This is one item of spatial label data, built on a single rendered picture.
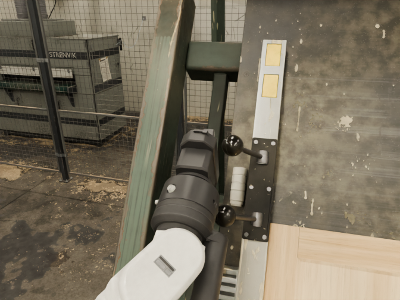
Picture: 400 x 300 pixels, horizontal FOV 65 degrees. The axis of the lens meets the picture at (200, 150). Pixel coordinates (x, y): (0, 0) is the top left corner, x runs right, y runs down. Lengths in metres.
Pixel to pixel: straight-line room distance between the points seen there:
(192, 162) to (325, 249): 0.33
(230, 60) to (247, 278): 0.49
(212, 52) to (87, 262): 2.15
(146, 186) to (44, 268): 2.14
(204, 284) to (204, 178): 0.15
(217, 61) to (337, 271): 0.53
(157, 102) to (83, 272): 2.04
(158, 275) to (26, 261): 2.54
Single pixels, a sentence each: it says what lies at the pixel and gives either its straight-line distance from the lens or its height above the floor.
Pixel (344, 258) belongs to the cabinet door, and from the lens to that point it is 0.68.
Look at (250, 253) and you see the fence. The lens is 0.64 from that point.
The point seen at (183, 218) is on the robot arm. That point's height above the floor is 1.50.
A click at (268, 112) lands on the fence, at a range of 0.67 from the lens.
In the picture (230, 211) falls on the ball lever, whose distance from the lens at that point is 0.53.
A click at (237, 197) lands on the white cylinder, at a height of 1.40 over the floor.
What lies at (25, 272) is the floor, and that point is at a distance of 2.79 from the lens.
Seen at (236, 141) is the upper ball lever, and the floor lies 1.54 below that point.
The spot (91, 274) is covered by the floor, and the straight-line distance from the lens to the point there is 2.59.
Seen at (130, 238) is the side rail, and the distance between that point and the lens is 0.68.
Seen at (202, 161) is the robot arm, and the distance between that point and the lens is 0.47.
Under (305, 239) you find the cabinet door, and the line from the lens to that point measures 0.66.
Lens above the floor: 1.74
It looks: 23 degrees down
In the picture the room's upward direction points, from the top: straight up
